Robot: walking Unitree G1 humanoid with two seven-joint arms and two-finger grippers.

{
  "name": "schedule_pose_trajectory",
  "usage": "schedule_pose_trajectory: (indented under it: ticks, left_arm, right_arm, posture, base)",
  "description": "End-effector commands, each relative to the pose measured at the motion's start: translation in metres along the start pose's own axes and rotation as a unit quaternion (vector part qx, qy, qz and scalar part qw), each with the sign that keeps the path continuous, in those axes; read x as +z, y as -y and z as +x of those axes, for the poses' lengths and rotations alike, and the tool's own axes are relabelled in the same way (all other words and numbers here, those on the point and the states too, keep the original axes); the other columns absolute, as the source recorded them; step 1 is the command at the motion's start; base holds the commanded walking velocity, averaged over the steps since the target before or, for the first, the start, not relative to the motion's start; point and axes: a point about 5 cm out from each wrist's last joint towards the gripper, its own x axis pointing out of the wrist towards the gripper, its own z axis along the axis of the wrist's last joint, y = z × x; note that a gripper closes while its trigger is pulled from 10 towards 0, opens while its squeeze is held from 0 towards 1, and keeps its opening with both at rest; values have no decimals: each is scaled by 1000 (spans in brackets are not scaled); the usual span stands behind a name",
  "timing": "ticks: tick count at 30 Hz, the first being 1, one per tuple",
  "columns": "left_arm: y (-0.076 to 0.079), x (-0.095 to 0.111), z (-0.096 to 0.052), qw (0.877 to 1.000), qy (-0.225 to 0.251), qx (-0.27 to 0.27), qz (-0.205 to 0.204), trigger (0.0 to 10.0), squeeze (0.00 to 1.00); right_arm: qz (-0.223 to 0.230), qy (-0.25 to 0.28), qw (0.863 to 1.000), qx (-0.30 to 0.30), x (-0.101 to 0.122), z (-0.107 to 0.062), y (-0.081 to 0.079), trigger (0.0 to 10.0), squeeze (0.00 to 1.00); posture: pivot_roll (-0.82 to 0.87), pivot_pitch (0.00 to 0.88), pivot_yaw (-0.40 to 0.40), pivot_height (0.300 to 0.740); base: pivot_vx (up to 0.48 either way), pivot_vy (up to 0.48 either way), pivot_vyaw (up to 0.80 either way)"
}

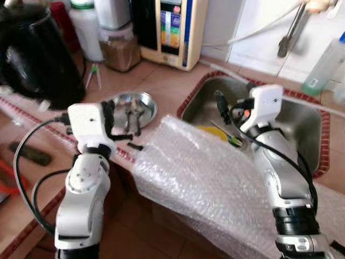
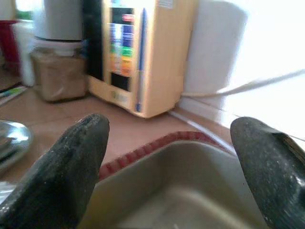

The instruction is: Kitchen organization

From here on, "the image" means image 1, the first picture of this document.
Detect red object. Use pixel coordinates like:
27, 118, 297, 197
0, 159, 17, 196

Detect beige water ionizer machine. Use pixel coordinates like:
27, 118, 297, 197
131, 0, 210, 72

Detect red canister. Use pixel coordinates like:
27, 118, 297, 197
50, 2, 80, 53

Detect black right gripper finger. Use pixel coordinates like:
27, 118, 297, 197
215, 91, 231, 124

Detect dark green oblong object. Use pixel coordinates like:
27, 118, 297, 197
9, 141, 53, 167

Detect white plastic container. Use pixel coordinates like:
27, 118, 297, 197
94, 0, 133, 30

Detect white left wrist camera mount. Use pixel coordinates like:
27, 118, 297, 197
67, 103, 116, 154

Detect white faucet hose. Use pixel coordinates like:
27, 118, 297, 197
202, 3, 302, 48

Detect clear bubble wrap sheet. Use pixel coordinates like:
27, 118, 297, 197
131, 115, 345, 259

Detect clear jar of brown powder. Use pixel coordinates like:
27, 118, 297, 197
99, 24, 142, 73

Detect steel sink basin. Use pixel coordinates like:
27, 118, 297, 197
181, 74, 329, 178

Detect clear bottle with blue cap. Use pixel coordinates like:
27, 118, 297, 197
301, 32, 345, 97

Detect green tongs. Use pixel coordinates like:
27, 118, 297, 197
85, 63, 103, 90

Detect clear plastic cup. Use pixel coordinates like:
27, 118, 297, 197
332, 80, 345, 106

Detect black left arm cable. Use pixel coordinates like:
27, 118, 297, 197
13, 115, 72, 236

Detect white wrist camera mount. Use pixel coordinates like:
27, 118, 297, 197
67, 103, 116, 154
240, 85, 285, 134

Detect steel fork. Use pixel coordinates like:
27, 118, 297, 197
122, 103, 135, 135

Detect black electric kettle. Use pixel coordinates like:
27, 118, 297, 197
0, 4, 86, 110

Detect steel faucet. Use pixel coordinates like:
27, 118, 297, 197
277, 0, 330, 59

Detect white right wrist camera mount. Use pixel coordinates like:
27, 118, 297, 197
240, 85, 285, 134

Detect black tape strip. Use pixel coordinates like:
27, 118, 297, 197
127, 141, 145, 151

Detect white jar with green lid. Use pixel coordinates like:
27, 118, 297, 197
69, 0, 105, 62

